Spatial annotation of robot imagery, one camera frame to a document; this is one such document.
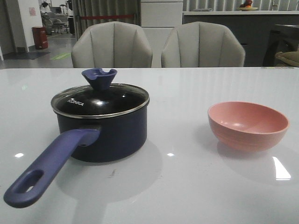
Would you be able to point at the glass lid with blue knob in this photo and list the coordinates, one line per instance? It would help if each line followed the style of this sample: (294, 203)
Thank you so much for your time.
(101, 98)

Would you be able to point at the pink bowl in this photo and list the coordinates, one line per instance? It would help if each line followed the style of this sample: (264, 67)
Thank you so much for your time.
(247, 126)

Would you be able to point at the dark blue saucepan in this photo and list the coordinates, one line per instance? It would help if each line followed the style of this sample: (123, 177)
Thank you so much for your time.
(91, 140)

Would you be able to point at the left beige chair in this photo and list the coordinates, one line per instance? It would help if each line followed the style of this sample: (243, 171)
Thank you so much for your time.
(112, 45)

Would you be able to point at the beige chair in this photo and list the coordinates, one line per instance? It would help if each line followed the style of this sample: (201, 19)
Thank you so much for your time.
(112, 45)
(202, 44)

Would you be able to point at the right beige chair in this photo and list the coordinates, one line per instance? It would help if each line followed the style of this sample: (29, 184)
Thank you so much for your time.
(202, 44)

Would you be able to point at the white cabinet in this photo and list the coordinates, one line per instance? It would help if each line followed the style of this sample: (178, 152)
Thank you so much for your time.
(161, 13)

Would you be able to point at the red barrier belt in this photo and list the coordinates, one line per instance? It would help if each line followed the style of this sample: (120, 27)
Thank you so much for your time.
(106, 17)

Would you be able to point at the red trash bin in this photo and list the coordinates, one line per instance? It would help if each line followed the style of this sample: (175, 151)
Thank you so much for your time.
(40, 37)

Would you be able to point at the grey counter cabinet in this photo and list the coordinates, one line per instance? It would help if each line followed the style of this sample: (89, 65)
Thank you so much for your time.
(252, 28)

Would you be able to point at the fruit plate on counter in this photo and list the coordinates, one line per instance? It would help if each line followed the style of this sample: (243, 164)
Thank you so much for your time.
(247, 6)

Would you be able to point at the olive cushion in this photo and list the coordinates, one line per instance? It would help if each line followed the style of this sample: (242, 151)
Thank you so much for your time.
(288, 59)

